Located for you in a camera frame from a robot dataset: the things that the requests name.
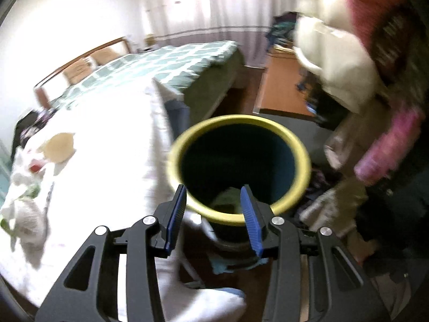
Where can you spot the cream puffer jacket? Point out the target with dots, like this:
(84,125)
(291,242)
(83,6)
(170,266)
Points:
(325,45)

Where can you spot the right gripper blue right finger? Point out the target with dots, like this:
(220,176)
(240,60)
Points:
(337,286)

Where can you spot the green plastic bag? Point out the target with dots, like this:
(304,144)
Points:
(227,201)

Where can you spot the wooden bed headboard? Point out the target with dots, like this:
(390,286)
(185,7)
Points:
(53,85)

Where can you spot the left brown pillow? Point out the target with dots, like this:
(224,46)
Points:
(78,71)

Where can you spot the pink floral garment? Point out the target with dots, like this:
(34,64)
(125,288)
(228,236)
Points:
(388,151)

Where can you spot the pink white curtains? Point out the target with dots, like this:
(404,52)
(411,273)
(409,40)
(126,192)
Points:
(178,22)

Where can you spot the white dotted table cloth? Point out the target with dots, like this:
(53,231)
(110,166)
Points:
(116,176)

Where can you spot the white paper towel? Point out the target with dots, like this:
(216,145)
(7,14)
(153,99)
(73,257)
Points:
(24,215)

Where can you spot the brown pillow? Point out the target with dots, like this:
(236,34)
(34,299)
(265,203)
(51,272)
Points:
(78,71)
(105,55)

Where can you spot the wooden low cabinet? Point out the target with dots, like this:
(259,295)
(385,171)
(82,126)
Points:
(278,94)

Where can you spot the green plaid bed duvet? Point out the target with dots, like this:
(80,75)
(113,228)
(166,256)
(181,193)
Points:
(174,68)

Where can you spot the pile of clothes by curtain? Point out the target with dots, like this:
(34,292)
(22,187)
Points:
(282,30)

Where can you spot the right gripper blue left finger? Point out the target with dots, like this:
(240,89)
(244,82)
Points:
(87,288)

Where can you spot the yellow rimmed black trash bin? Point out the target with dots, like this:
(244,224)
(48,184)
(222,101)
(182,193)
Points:
(230,152)

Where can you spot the red dotted puffer jacket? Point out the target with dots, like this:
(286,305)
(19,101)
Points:
(383,28)

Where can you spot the right brown pillow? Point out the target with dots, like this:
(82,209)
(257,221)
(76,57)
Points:
(105,55)

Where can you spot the dark clothes on nightstand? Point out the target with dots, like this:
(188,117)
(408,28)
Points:
(28,126)

